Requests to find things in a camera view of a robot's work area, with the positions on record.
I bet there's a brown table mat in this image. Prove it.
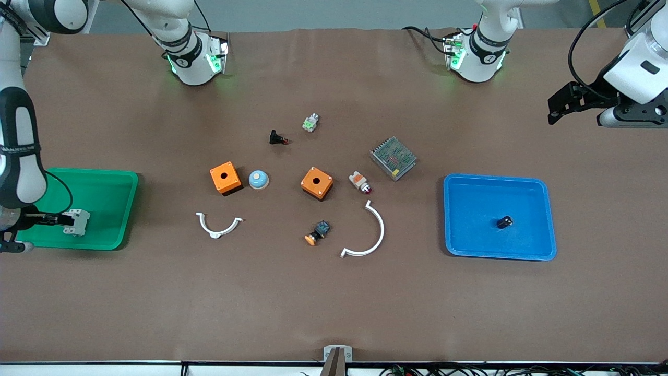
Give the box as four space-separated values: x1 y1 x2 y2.
0 27 668 364

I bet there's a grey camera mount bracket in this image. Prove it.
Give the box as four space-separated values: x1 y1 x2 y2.
319 345 354 376

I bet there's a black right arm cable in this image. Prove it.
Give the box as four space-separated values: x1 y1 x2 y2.
46 168 74 216

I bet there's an orange button box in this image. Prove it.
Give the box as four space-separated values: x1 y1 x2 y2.
300 166 335 202
209 161 243 196

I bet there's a red indicator light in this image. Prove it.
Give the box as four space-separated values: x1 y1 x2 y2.
348 170 373 195

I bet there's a white circuit breaker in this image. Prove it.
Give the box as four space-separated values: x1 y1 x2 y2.
63 208 91 237

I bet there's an orange mushroom push button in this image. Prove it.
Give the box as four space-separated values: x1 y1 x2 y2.
304 220 331 246

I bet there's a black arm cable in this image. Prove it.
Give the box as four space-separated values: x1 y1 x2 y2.
568 0 629 101
46 168 74 216

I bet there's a small white curved clip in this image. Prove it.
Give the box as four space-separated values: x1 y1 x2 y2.
195 211 244 239

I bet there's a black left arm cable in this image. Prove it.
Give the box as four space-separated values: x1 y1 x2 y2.
568 0 629 101

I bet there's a black base cable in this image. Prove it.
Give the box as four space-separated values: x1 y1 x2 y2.
401 25 456 56

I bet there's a metal mesh power supply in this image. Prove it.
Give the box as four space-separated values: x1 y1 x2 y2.
369 136 418 182

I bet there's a large white curved clip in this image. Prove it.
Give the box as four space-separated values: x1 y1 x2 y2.
340 199 386 259

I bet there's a blue plastic tray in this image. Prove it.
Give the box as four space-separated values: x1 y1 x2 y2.
443 173 557 261

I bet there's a green plastic tray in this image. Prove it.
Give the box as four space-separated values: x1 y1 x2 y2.
16 167 139 251

